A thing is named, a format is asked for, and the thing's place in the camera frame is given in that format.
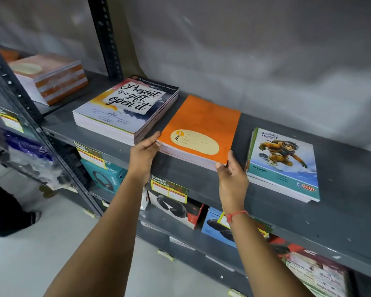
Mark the person's left hand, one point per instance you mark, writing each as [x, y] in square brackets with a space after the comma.
[140, 159]

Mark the person's right hand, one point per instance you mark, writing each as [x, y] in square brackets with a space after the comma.
[233, 188]

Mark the person's right thumb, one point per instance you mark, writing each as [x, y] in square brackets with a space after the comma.
[221, 170]

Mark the person's left thumb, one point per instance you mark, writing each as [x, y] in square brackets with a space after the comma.
[157, 145]

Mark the stack of plain orange notebooks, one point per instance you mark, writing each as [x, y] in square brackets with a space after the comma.
[201, 126]

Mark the person's right forearm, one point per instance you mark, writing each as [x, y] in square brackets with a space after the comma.
[259, 256]

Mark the person's left forearm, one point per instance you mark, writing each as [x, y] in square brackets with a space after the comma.
[111, 238]

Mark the yellow green price label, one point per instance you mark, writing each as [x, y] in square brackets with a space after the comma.
[223, 220]
[91, 156]
[169, 189]
[10, 120]

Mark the stack of lettering-print notebooks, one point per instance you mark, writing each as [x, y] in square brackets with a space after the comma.
[126, 108]

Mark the blue headphone box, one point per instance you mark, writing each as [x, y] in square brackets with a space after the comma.
[215, 227]

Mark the black red headphone box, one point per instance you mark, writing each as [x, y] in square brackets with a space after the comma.
[176, 208]

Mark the teal headphone box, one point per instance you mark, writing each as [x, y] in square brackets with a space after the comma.
[106, 177]

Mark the stack of snowboarder-print notebooks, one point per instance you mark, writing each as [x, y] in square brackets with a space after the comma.
[284, 167]

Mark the small yellow shelf tag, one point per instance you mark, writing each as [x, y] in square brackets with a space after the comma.
[236, 293]
[166, 255]
[89, 213]

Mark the clear plastic bags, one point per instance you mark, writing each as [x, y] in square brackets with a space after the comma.
[34, 160]

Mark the stack of marbled orange notebooks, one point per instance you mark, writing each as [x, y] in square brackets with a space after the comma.
[49, 77]

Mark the maroon box with white label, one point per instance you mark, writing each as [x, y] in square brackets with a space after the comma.
[318, 272]

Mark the dark grey metal shelf rack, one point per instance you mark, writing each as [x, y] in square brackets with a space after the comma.
[21, 98]

